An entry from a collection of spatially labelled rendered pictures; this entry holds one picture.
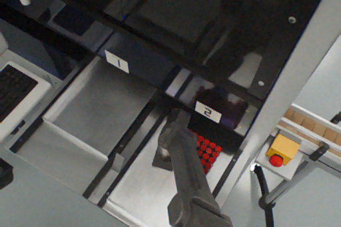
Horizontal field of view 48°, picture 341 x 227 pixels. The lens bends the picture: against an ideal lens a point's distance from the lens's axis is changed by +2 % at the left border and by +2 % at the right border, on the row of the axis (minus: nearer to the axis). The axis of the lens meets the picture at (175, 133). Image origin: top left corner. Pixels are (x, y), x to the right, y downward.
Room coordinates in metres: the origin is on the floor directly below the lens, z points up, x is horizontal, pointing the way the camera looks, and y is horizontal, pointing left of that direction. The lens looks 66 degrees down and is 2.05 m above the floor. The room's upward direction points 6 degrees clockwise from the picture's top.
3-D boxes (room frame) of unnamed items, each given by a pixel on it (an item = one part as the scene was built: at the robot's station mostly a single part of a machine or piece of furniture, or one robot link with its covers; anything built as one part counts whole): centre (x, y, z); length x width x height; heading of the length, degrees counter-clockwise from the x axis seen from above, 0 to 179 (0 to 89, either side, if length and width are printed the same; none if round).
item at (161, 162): (0.40, 0.02, 1.03); 0.10 x 0.07 x 0.07; 169
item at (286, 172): (0.49, -0.36, 0.87); 0.14 x 0.13 x 0.02; 154
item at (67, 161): (0.47, 0.13, 0.87); 0.70 x 0.48 x 0.02; 64
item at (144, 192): (0.36, -0.01, 0.90); 0.34 x 0.26 x 0.04; 154
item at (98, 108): (0.61, 0.25, 0.90); 0.34 x 0.26 x 0.04; 154
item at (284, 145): (0.46, -0.33, 1.00); 0.08 x 0.07 x 0.07; 154
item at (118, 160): (0.34, 0.19, 0.91); 0.14 x 0.03 x 0.06; 154
